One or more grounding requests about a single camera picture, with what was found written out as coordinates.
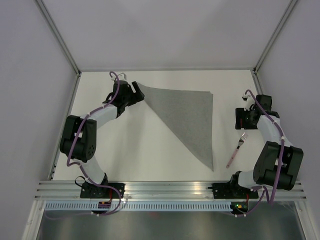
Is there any pink handled fork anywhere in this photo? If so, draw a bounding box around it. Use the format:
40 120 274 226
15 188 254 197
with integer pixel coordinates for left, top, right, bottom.
226 132 248 169

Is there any grey cloth napkin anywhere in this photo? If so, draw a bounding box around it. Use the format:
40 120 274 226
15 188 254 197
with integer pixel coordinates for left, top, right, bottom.
138 83 214 170

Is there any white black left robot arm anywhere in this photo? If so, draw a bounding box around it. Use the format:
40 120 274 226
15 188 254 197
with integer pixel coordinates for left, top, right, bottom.
59 80 145 198

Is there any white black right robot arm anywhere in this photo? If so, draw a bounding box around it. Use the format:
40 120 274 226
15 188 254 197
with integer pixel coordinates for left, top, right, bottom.
228 94 304 198

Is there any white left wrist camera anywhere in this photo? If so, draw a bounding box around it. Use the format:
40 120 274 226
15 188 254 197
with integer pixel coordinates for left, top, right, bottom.
110 72 127 81

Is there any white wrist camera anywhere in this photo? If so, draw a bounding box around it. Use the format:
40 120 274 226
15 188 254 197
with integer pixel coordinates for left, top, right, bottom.
110 72 127 81
242 95 255 111

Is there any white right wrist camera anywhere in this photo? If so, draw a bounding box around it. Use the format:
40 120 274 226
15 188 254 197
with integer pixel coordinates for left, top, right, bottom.
242 95 255 111

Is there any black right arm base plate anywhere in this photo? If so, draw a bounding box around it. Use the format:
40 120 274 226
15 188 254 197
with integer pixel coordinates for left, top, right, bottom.
208 182 259 200

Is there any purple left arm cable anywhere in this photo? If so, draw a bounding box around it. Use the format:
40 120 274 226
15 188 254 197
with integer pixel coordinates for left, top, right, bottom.
44 71 123 221

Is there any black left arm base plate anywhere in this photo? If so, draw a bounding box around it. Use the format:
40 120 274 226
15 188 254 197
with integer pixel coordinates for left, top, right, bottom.
80 182 125 199

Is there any aluminium frame rail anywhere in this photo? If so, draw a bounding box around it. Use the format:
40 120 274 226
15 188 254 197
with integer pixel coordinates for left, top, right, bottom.
33 181 308 201

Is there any white slotted cable duct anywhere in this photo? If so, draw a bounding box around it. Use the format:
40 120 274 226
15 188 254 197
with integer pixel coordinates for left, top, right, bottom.
44 200 232 212

